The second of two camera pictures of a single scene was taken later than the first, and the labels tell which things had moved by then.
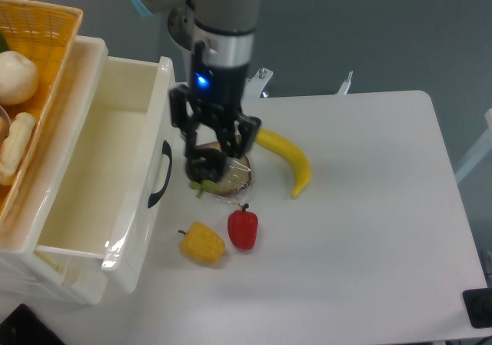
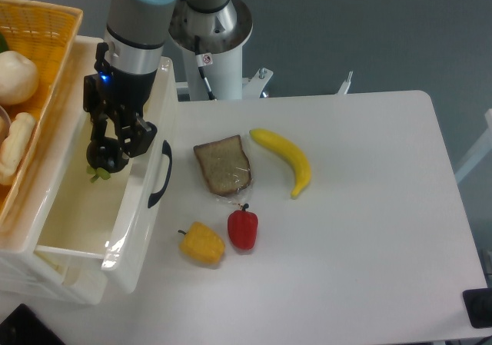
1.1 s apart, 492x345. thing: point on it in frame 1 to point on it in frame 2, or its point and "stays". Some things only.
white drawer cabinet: [22, 264] stays
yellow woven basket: [48, 31] stays
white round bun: [19, 77] stays
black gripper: [218, 91] to [131, 91]
